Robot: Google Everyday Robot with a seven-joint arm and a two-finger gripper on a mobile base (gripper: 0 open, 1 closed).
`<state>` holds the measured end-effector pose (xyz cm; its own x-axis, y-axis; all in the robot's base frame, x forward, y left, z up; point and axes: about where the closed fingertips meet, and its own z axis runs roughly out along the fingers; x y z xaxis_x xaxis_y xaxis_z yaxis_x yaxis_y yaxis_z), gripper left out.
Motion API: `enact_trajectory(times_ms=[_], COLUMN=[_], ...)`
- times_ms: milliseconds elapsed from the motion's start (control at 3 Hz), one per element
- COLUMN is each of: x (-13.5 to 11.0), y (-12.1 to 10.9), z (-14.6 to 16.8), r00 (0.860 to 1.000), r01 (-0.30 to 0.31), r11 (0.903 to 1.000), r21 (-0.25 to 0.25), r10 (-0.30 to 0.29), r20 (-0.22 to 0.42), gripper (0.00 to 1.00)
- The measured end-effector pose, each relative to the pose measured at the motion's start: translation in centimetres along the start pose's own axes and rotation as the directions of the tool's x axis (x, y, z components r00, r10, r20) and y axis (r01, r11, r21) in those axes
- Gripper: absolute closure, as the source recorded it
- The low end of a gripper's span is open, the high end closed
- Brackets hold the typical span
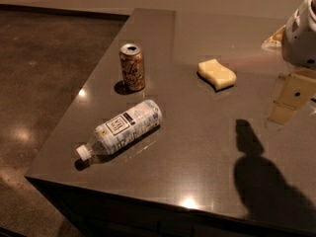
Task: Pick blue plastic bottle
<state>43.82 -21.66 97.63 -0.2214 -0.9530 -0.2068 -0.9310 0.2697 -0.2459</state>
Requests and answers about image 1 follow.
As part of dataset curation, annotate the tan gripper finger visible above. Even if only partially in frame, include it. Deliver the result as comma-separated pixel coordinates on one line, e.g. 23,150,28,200
262,26,285,51
269,70,316,124

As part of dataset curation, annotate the gold soda can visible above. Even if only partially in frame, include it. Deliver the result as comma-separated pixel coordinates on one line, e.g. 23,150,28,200
119,43,145,91

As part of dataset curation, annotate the clear plastic water bottle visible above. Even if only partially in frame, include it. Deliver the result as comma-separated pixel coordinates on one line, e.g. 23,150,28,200
76,100,162,161

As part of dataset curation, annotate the yellow sponge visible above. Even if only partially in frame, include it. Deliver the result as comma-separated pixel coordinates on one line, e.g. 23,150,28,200
197,59,237,91

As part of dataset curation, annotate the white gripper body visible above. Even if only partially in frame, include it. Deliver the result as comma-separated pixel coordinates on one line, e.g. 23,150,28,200
281,0,316,69

